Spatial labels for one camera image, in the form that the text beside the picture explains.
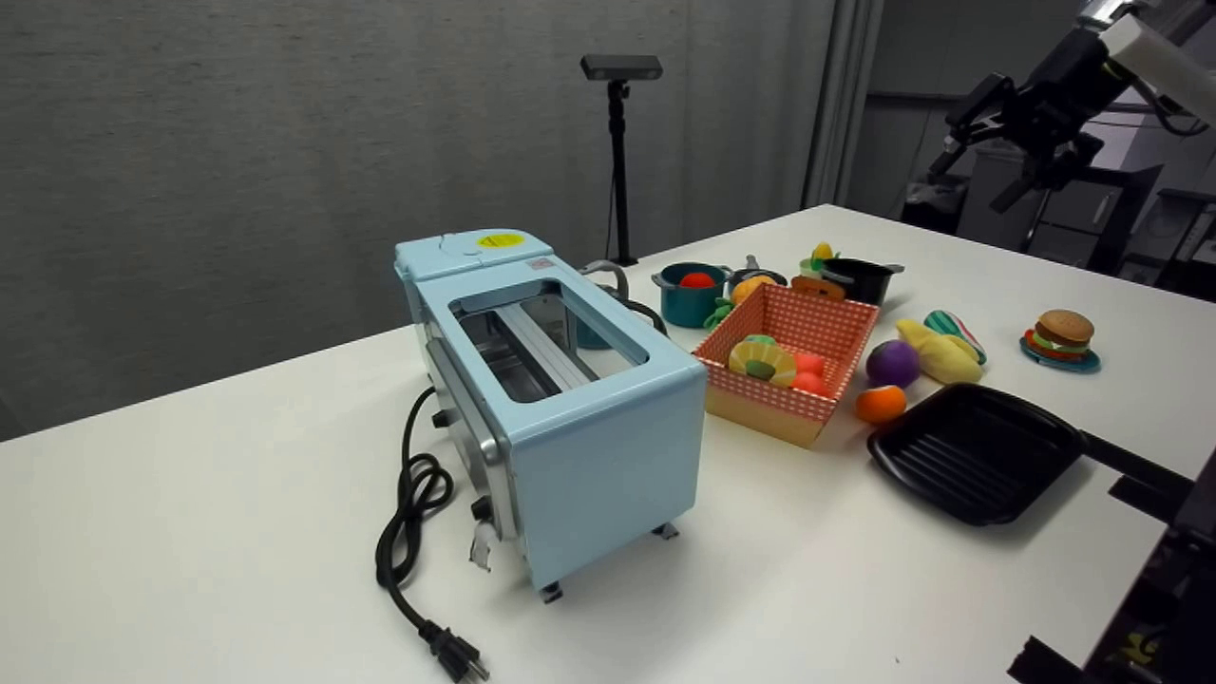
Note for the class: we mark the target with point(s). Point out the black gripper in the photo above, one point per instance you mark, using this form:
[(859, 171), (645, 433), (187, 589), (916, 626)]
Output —
[(1049, 89)]

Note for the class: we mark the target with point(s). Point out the yellow banana plushy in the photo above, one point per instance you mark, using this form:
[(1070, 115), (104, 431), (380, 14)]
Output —
[(942, 357)]

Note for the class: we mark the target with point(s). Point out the red checkered cardboard box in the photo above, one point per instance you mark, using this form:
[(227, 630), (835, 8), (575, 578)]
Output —
[(812, 323)]

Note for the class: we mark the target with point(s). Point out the green pear plushy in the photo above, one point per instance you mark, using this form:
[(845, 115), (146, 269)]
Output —
[(761, 357)]

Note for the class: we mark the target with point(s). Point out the toy burger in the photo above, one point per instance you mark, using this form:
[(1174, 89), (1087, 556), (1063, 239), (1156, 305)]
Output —
[(1063, 333)]

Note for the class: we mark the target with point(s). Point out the teal toy plate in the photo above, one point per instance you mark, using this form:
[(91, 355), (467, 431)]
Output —
[(1078, 366)]

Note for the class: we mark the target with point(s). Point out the yellow green toy vegetable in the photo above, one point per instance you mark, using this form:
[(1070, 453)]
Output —
[(823, 255)]

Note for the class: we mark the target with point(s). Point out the purple plush fruit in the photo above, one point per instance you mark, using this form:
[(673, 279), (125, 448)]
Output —
[(893, 361)]

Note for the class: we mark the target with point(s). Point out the dark blue toy pan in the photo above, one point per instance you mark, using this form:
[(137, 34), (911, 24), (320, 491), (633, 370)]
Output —
[(759, 269)]

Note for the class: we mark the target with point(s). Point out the orange plush ball white patch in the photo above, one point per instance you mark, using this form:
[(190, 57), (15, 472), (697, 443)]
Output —
[(882, 403)]

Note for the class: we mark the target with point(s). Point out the orange toy food piece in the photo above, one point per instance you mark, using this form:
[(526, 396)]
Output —
[(751, 290)]

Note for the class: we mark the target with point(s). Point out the black ribbed grill tray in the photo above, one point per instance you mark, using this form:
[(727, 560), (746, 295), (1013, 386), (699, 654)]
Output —
[(975, 448)]

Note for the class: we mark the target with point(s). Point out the red plush fruit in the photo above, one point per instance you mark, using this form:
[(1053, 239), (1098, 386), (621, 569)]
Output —
[(812, 370)]

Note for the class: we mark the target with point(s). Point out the red toy tomato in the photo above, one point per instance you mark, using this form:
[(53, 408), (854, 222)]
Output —
[(697, 279)]

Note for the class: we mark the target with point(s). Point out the teal toy pot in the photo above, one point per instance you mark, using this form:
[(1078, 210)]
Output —
[(690, 305)]

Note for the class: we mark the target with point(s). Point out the black stand with pole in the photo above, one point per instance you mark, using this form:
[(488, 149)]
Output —
[(621, 65)]

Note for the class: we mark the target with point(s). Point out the light blue toaster oven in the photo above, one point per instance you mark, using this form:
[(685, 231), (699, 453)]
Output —
[(595, 459)]

